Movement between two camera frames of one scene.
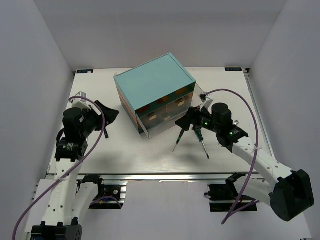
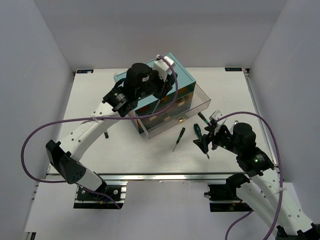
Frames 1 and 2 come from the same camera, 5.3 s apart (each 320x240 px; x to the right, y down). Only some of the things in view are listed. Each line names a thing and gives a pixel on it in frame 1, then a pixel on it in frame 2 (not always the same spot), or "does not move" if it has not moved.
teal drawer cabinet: x=153 y=95 does not move
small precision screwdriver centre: x=179 y=138 does not move
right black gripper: x=192 y=117 → x=202 y=143
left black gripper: x=110 y=114 → x=165 y=87
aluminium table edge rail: x=158 y=176 does not move
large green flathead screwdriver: x=199 y=132 does not move
